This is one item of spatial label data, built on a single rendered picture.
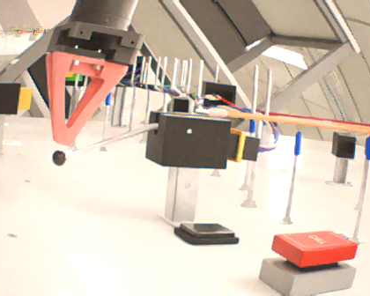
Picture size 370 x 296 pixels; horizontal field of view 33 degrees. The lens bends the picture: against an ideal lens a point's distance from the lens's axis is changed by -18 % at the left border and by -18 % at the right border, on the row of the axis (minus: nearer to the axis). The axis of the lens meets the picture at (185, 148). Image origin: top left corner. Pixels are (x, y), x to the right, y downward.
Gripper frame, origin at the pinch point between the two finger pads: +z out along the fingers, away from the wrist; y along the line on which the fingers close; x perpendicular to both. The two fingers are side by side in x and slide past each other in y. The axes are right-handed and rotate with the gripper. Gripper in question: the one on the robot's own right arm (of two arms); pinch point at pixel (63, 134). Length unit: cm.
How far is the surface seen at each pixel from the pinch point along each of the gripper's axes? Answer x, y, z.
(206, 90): -34, 52, -8
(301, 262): -10.4, -23.1, 2.8
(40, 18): -90, 751, -80
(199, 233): -10.5, -7.4, 4.4
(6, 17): -36, 750, -75
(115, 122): -29, 80, 1
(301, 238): -11.7, -20.1, 1.7
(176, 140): -9.1, -1.8, -1.7
